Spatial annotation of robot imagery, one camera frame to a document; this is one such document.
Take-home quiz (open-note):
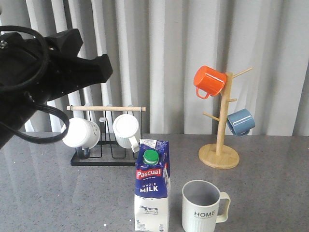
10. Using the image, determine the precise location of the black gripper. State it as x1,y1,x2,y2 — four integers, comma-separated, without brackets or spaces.
0,28,112,102

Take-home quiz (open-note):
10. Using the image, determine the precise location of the Pascual whole milk carton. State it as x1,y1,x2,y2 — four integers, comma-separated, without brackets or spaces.
134,139,170,232

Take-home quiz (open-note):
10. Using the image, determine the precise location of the white HOME mug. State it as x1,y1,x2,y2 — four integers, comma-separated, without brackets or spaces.
182,180,231,232

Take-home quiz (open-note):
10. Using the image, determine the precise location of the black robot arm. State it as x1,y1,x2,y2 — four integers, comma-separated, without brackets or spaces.
0,26,112,145

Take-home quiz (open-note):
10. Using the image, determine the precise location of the white smiley mug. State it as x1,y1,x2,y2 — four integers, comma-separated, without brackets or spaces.
62,117,100,159

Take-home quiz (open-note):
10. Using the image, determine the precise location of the white ribbed mug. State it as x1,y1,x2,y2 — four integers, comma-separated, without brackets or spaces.
112,114,141,153

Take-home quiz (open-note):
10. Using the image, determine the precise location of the grey curtain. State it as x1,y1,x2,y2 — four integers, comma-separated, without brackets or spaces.
0,0,309,136

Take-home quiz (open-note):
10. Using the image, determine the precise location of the orange enamel mug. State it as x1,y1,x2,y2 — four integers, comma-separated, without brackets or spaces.
194,66,227,99

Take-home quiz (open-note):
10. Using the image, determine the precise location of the wooden mug tree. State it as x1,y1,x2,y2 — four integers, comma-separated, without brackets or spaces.
198,67,253,169

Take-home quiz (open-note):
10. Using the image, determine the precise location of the blue enamel mug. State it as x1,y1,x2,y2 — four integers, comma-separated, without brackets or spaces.
226,109,255,136

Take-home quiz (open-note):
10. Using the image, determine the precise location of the black wire mug rack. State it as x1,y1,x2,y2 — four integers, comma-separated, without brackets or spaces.
67,105,146,166

